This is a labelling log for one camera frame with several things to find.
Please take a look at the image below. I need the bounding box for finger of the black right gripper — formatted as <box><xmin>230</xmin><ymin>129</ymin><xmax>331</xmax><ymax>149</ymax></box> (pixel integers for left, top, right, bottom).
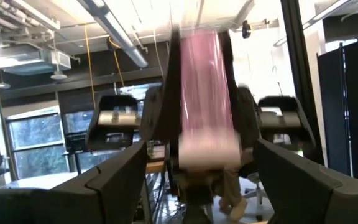
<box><xmin>218</xmin><ymin>30</ymin><xmax>261</xmax><ymax>175</ymax></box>
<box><xmin>141</xmin><ymin>29</ymin><xmax>183</xmax><ymax>175</ymax></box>

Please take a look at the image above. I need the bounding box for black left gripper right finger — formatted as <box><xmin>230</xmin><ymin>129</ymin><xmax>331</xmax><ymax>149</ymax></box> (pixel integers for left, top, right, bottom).
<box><xmin>252</xmin><ymin>138</ymin><xmax>344</xmax><ymax>224</ymax></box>

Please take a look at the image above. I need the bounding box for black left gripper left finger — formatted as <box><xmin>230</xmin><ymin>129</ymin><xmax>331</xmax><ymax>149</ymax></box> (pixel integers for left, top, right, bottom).
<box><xmin>53</xmin><ymin>139</ymin><xmax>149</xmax><ymax>224</ymax></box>

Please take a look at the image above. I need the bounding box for pink bottle with white pills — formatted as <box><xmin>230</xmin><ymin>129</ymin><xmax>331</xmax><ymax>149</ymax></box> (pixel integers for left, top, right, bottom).
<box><xmin>178</xmin><ymin>28</ymin><xmax>242</xmax><ymax>171</ymax></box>

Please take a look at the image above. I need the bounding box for white office chair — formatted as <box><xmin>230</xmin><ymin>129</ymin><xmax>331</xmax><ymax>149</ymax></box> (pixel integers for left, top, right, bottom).
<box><xmin>239</xmin><ymin>161</ymin><xmax>270</xmax><ymax>222</ymax></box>

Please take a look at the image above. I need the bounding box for person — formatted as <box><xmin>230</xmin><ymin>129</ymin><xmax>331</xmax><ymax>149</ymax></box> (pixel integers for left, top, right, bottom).
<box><xmin>218</xmin><ymin>166</ymin><xmax>251</xmax><ymax>223</ymax></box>

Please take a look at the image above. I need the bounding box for white table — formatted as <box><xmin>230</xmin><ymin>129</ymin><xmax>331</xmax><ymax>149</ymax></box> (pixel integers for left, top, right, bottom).
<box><xmin>0</xmin><ymin>170</ymin><xmax>83</xmax><ymax>190</ymax></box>

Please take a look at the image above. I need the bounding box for grey ceiling air unit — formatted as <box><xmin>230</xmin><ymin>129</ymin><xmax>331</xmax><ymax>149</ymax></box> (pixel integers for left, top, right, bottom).
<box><xmin>0</xmin><ymin>43</ymin><xmax>72</xmax><ymax>77</ymax></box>

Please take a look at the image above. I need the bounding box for black ceiling camera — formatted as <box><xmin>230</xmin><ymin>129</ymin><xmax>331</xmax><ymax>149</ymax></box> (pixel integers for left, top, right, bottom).
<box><xmin>241</xmin><ymin>19</ymin><xmax>252</xmax><ymax>40</ymax></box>

